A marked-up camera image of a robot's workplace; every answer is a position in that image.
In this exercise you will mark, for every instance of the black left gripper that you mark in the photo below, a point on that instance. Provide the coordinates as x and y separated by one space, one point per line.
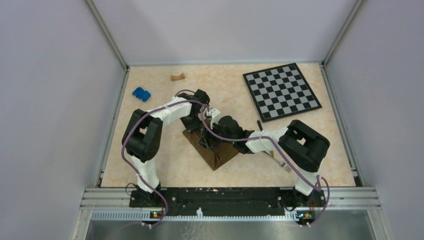
192 126

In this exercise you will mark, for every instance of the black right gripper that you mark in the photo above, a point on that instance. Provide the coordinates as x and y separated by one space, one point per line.
204 141

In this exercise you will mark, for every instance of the brown fabric napkin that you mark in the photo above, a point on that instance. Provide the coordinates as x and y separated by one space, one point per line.
215 157

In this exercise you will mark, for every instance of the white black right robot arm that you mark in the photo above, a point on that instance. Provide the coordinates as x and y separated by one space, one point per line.
301 147

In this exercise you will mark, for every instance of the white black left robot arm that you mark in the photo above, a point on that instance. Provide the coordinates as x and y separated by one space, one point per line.
142 137

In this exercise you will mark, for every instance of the small wooden arch block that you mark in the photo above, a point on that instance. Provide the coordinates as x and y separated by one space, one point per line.
177 77

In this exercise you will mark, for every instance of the blue toy car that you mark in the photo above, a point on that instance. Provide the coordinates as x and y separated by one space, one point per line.
141 94

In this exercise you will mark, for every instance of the silver metal fork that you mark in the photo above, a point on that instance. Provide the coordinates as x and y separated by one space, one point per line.
282 164

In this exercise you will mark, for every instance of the black white checkerboard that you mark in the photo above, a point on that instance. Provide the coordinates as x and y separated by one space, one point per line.
280 91

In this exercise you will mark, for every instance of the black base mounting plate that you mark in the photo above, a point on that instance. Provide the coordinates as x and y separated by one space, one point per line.
227 201

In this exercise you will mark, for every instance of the green wooden handled knife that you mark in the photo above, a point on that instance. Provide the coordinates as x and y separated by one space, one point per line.
260 126

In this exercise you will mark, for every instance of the aluminium frame rail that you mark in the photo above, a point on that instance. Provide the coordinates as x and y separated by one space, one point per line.
113 204

